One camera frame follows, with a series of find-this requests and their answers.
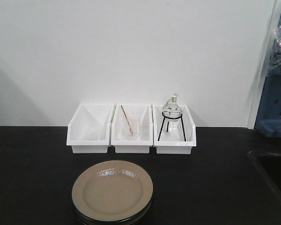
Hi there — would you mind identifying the beige round plate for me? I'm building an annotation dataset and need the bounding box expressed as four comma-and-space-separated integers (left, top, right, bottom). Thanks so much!
72, 160, 154, 223
75, 203, 152, 225

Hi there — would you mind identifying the glass beaker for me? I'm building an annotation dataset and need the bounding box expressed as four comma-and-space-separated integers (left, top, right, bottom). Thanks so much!
122, 115, 140, 141

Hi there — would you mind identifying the middle white storage bin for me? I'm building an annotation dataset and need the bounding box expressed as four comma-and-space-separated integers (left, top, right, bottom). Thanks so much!
111, 104, 153, 154

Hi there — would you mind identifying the white storage bin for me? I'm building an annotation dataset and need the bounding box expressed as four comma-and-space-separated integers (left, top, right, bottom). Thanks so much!
111, 104, 153, 154
152, 105, 197, 155
67, 104, 114, 154

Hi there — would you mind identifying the red glass stirring rod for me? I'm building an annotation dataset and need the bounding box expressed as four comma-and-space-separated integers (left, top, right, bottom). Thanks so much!
121, 105, 134, 135

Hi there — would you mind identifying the glass flask with stopper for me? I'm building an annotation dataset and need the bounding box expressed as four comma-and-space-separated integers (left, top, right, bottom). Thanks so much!
162, 93, 183, 122

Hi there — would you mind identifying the right white storage bin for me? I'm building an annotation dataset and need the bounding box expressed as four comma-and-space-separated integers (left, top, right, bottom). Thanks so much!
152, 105, 197, 155

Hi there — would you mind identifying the left white storage bin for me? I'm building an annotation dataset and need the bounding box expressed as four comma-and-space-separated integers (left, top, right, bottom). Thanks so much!
67, 104, 114, 154

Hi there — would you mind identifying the grey pegboard drying rack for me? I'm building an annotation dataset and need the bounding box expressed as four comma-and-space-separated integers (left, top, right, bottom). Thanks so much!
254, 10, 281, 138

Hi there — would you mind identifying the black sink basin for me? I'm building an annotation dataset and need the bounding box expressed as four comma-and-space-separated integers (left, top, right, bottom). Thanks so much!
247, 150, 281, 205

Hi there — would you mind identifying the black wire tripod stand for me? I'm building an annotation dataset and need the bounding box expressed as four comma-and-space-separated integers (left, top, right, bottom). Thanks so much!
157, 111, 186, 142

